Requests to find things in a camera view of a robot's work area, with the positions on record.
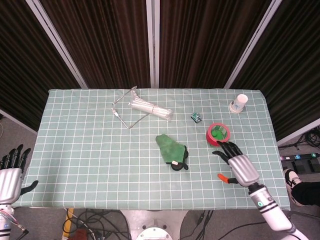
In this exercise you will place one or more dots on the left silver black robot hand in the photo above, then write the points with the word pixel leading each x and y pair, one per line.
pixel 10 180

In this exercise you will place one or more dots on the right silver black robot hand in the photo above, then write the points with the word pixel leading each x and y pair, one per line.
pixel 242 170

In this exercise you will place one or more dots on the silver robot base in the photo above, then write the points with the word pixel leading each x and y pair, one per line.
pixel 155 225

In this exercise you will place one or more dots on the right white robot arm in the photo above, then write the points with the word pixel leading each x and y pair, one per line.
pixel 272 212

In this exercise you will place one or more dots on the red tape roll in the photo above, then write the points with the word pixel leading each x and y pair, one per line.
pixel 211 141

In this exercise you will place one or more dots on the white black sneaker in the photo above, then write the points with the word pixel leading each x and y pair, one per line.
pixel 291 180

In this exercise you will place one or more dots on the black foot pedal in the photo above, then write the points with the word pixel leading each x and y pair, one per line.
pixel 301 166

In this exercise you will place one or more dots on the white paper cup blue print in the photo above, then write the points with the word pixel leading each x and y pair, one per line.
pixel 237 105

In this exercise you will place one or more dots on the small green packet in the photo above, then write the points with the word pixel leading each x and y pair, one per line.
pixel 196 117

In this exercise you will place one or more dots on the black trouser leg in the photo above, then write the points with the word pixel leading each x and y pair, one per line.
pixel 308 193

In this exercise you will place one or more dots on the yellow floor strip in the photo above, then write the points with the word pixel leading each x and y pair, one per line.
pixel 67 222

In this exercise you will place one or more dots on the green checked tablecloth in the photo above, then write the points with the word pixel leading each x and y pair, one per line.
pixel 100 162

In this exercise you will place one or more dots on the dark ribbed partition panel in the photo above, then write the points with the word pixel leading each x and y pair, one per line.
pixel 105 42
pixel 200 42
pixel 22 70
pixel 295 75

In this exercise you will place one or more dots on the bundle of clear plastic straws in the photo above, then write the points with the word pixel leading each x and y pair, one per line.
pixel 150 107

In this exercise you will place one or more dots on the white partition post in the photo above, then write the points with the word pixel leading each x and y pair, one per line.
pixel 57 42
pixel 255 45
pixel 152 42

